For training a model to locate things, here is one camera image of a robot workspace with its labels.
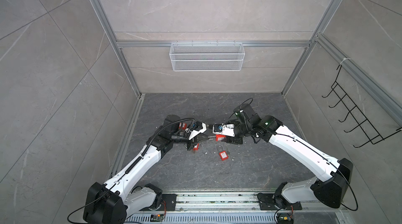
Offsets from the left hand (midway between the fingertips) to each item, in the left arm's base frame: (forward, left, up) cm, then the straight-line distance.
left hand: (207, 133), depth 72 cm
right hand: (+2, -8, -1) cm, 9 cm away
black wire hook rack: (-4, -63, +13) cm, 65 cm away
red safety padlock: (-3, -10, -21) cm, 24 cm away
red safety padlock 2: (-3, -5, +1) cm, 6 cm away
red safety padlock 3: (+3, +6, -21) cm, 22 cm away
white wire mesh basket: (+53, -3, +7) cm, 53 cm away
